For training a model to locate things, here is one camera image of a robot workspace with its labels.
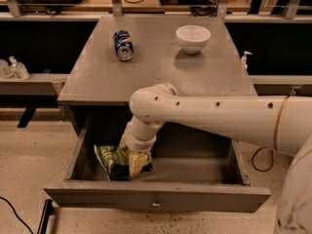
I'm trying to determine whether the black floor cable right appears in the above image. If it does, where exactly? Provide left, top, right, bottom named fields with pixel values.
left=252, top=146, right=276, bottom=173

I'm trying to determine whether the blue soda can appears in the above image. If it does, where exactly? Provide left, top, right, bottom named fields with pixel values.
left=113, top=30, right=134, bottom=61

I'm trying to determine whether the black metal floor stand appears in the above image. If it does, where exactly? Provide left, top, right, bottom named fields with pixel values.
left=36, top=199, right=54, bottom=234

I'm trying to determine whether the small white pump bottle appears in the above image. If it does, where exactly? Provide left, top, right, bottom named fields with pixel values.
left=241, top=51, right=252, bottom=70

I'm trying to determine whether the black floor cable left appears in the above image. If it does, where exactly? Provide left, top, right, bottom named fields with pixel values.
left=0, top=196, right=35, bottom=234

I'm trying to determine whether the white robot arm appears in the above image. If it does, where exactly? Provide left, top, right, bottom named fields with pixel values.
left=120, top=84, right=312, bottom=234

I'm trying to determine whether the green jalapeno chip bag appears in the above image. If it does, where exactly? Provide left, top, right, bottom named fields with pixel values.
left=94, top=145, right=152, bottom=180

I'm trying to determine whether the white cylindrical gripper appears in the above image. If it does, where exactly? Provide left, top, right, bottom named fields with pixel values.
left=119, top=116, right=164, bottom=177

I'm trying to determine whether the black floor cable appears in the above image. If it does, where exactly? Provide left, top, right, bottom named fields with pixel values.
left=252, top=146, right=276, bottom=173
left=0, top=196, right=35, bottom=234

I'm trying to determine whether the white ceramic bowl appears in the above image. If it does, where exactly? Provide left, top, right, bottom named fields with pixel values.
left=175, top=25, right=212, bottom=54

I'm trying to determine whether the clear plastic bottle left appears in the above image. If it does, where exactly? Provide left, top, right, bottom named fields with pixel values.
left=9, top=56, right=30, bottom=80

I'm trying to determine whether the open grey top drawer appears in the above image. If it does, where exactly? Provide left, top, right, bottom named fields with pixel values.
left=44, top=115, right=271, bottom=213

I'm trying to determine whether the silver drawer keyhole handle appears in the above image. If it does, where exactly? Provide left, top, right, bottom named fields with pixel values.
left=151, top=196, right=161, bottom=209

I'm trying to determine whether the grey cabinet with counter top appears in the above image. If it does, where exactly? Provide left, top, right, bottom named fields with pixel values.
left=57, top=15, right=262, bottom=141

